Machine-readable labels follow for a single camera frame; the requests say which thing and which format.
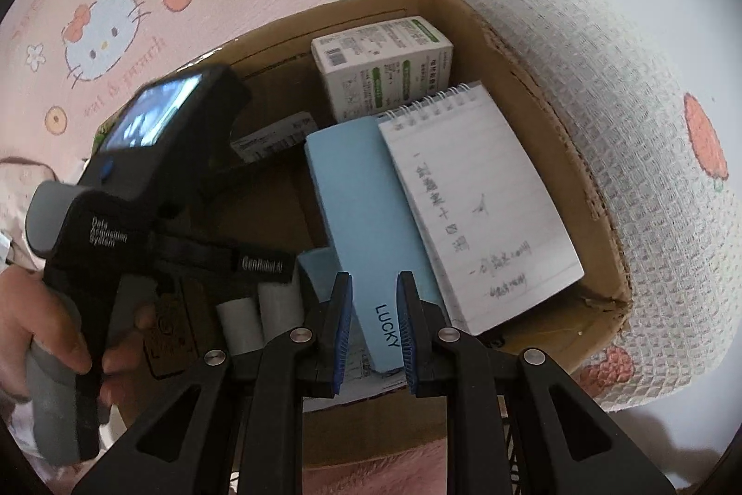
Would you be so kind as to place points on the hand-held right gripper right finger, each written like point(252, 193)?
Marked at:
point(408, 332)

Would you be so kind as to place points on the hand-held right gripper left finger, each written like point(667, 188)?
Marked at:
point(342, 332)

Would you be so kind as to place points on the single white paper tube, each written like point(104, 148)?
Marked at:
point(237, 324)
point(281, 306)

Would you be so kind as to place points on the brown cardboard box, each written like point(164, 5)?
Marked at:
point(272, 216)

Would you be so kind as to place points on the person's left hand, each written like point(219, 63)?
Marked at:
point(40, 315)

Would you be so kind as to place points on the light blue case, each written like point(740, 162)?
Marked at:
point(359, 205)

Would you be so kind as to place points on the white spiral notepad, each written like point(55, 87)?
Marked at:
point(481, 216)

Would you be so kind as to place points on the black and white label packet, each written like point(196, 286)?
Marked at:
point(272, 138)

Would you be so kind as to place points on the green and white carton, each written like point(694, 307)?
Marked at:
point(377, 66)

